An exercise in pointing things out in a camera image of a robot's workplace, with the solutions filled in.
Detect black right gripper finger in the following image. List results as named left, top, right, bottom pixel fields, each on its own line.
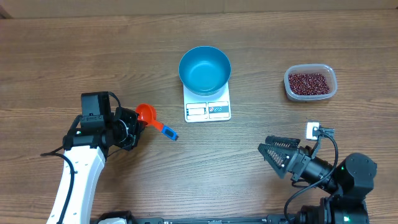
left=265, top=136, right=300, bottom=149
left=258, top=143, right=291, bottom=179

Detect red measuring scoop blue handle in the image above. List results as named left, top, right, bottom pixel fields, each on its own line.
left=136, top=103, right=178, bottom=141

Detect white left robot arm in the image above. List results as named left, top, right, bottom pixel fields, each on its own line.
left=44, top=91, right=144, bottom=223

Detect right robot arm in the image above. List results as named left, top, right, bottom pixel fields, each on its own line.
left=258, top=136, right=377, bottom=224

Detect white kitchen scale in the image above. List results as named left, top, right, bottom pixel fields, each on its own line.
left=183, top=83, right=232, bottom=123

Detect blue bowl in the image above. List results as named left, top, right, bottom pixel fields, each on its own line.
left=178, top=46, right=232, bottom=96

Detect red beans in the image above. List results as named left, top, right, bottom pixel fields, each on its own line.
left=288, top=73, right=330, bottom=95

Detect clear plastic container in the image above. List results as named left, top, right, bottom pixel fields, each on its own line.
left=284, top=63, right=338, bottom=102

